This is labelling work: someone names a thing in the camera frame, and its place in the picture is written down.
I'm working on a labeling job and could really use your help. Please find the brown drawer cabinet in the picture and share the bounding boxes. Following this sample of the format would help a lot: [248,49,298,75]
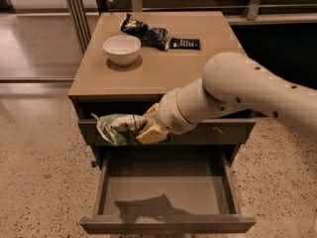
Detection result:
[69,11,244,164]

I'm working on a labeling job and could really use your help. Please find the black blue chip bag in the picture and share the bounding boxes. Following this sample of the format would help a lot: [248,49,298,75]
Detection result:
[120,14,168,51]

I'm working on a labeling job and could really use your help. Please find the dark blue snack bar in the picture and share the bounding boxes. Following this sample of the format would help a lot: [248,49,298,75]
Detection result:
[169,38,200,51]

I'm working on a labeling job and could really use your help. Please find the white ceramic bowl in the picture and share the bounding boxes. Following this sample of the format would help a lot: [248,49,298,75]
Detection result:
[103,35,142,66]

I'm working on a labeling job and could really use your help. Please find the blue tape piece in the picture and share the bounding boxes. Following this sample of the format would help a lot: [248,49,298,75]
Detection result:
[91,161,98,168]

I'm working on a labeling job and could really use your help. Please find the green jalapeno chip bag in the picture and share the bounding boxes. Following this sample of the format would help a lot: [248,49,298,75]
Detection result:
[92,114,148,146]

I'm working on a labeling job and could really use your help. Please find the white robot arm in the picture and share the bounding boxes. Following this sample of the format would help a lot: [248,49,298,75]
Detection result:
[137,52,317,144]

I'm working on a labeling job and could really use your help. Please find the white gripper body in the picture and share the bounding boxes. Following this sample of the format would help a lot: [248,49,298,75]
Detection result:
[156,88,196,135]

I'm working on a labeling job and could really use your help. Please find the open middle drawer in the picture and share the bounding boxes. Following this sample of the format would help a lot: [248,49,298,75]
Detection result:
[80,153,256,235]

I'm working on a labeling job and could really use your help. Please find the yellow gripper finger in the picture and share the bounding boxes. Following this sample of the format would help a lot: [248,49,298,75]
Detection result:
[136,122,168,144]
[144,103,159,120]

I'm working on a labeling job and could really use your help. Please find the closed top drawer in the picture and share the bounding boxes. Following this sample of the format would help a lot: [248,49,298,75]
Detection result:
[78,118,256,146]

